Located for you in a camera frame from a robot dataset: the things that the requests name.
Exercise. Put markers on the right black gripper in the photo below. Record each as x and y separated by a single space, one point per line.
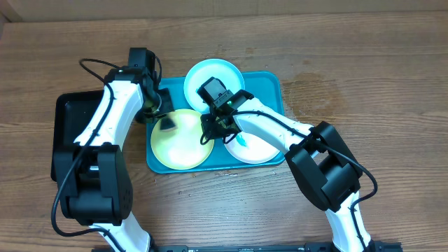
206 123

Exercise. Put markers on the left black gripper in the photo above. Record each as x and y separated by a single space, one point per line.
166 106

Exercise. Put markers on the dark scrubbing sponge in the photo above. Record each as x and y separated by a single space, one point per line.
167 124

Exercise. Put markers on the white plate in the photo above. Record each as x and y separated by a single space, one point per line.
251 149

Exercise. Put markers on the yellow-green plate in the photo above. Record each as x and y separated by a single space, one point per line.
181 149

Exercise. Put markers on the light blue plate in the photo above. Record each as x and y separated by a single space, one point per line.
221 69

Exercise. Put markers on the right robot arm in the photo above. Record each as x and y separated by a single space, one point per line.
322 165

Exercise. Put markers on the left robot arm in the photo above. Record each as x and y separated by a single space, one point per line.
94 190

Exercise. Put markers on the teal plastic tray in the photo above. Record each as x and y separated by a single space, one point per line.
263 85

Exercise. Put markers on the black plastic tray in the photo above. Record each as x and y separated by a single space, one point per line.
73 113

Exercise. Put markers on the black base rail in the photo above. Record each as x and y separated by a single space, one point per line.
375 246

